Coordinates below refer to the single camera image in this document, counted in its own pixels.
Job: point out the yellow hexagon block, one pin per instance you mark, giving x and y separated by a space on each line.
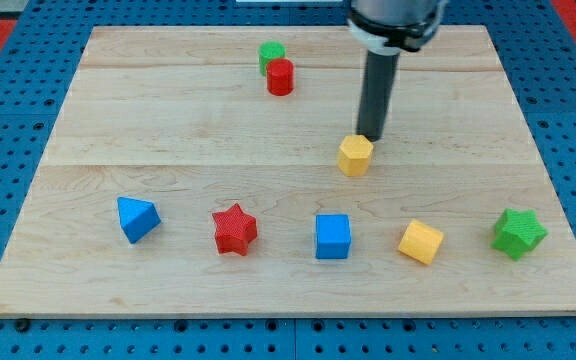
354 155

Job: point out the red cylinder block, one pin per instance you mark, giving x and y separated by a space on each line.
280 76

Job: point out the red star block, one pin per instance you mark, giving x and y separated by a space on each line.
234 230

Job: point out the wooden board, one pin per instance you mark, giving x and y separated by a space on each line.
181 117

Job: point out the green star block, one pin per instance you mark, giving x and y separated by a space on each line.
517 232

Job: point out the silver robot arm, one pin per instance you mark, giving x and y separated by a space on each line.
387 28

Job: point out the yellow cube block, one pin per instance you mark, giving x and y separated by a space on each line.
421 242

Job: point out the blue triangle block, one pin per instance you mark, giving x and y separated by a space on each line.
137 218

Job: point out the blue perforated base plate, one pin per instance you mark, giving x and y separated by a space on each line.
534 41

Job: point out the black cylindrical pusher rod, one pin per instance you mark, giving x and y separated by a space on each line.
377 85

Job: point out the green cylinder block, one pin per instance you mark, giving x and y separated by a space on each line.
267 52

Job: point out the blue cube block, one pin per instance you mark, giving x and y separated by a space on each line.
332 236

